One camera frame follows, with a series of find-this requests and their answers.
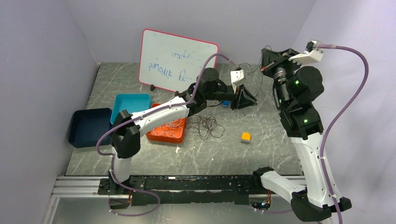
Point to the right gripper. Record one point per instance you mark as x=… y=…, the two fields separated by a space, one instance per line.
x=272 y=59

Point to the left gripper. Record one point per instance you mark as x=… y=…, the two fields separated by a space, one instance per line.
x=246 y=99

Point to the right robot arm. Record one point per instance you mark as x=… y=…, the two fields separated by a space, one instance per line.
x=296 y=84

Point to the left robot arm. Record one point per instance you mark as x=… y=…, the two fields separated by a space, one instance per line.
x=129 y=128

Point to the blue small block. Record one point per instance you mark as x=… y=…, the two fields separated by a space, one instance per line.
x=225 y=103

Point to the orange small block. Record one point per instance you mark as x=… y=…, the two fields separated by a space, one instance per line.
x=246 y=137

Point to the orange tray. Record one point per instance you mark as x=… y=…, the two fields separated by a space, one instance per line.
x=171 y=132

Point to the pink framed whiteboard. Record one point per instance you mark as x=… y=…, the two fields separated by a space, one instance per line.
x=173 y=62

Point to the light blue tray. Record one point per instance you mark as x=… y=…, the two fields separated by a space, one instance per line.
x=131 y=103

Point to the dark blue tray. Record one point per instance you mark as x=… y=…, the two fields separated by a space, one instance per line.
x=87 y=126

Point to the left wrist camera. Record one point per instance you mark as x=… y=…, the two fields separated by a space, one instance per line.
x=237 y=79

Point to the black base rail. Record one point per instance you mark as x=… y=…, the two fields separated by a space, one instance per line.
x=237 y=189

